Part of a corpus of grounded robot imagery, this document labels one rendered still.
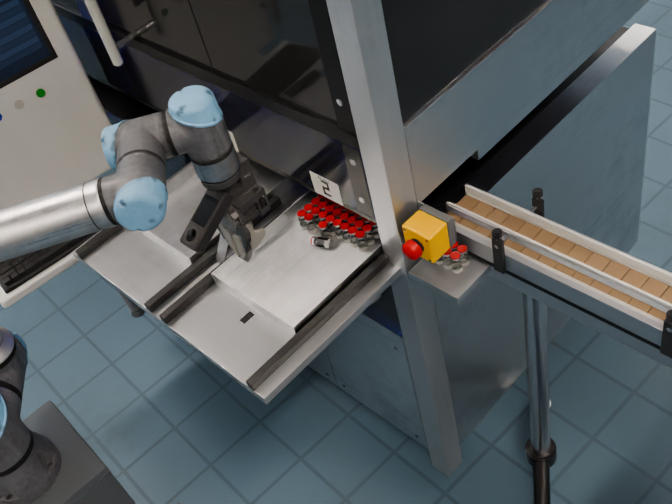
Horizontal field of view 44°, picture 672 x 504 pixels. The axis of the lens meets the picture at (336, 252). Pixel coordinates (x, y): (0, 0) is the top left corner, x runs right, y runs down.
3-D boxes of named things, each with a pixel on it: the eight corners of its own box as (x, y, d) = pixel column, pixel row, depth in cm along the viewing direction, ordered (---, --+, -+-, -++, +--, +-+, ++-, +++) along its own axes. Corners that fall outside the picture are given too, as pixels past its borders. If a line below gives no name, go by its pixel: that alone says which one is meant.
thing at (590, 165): (238, 85, 394) (177, -95, 332) (636, 259, 274) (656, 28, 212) (69, 209, 354) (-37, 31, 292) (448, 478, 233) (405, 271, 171)
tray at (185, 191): (231, 145, 213) (227, 135, 211) (299, 180, 198) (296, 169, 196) (128, 224, 199) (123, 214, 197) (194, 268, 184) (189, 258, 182)
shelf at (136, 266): (221, 145, 218) (219, 139, 216) (426, 250, 177) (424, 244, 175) (75, 257, 198) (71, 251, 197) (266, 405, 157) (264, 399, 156)
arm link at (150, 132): (96, 159, 124) (166, 140, 124) (98, 116, 132) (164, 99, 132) (116, 197, 130) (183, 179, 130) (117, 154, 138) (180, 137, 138)
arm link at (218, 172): (208, 171, 132) (178, 154, 137) (217, 192, 135) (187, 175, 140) (242, 145, 135) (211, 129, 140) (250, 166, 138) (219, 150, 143)
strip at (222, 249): (229, 249, 186) (221, 231, 182) (237, 255, 185) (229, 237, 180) (181, 289, 181) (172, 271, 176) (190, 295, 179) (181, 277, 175)
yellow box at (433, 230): (428, 228, 167) (424, 202, 162) (456, 242, 163) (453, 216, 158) (404, 251, 164) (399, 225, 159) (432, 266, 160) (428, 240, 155)
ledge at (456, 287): (450, 237, 178) (449, 231, 177) (500, 262, 170) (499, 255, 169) (409, 278, 172) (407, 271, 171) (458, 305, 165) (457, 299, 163)
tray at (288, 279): (322, 192, 194) (318, 181, 191) (406, 234, 178) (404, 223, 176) (215, 284, 180) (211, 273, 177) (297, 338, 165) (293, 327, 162)
